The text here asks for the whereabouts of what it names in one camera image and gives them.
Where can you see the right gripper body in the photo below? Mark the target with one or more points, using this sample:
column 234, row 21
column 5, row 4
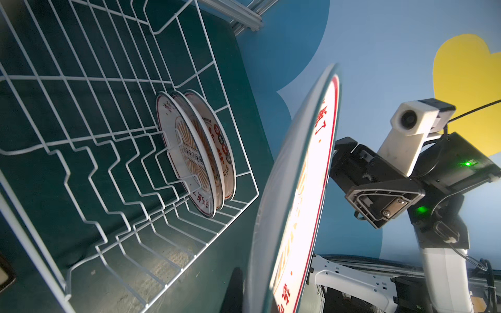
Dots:
column 372, row 186

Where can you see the white wire dish rack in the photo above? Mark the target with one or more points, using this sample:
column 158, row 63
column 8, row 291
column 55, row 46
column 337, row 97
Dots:
column 93, row 217

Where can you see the aluminium frame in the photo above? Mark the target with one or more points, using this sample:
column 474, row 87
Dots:
column 242, row 17

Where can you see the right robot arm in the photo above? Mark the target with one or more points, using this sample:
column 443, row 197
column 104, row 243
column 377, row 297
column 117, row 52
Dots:
column 433, row 196

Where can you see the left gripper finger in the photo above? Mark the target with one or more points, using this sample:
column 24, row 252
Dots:
column 236, row 290

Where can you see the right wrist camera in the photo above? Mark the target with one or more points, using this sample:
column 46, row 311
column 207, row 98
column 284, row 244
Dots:
column 413, row 124

